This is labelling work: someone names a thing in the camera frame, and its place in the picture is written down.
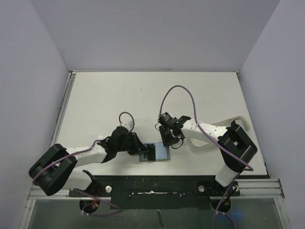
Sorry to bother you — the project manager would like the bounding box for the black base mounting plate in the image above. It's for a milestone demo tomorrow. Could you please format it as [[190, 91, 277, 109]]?
[[69, 175, 239, 210]]

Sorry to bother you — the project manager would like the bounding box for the white plastic tray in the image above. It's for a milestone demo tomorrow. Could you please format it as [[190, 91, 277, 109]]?
[[182, 116, 251, 152]]

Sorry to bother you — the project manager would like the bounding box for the aluminium rail frame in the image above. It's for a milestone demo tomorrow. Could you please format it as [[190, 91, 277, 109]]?
[[30, 72, 284, 214]]

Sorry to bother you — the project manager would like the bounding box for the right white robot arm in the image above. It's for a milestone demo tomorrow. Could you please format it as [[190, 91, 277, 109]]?
[[158, 112, 258, 195]]

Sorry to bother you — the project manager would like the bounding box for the grey card holder wallet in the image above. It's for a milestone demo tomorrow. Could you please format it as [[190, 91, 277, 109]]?
[[139, 143, 170, 162]]

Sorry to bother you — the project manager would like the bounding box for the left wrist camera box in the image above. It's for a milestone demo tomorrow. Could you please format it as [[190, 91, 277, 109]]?
[[121, 121, 133, 129]]

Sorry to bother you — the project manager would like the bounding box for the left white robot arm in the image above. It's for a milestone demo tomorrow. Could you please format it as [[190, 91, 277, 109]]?
[[29, 126, 149, 196]]

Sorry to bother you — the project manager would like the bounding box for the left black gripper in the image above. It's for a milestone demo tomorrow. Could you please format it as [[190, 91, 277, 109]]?
[[116, 132, 148, 155]]

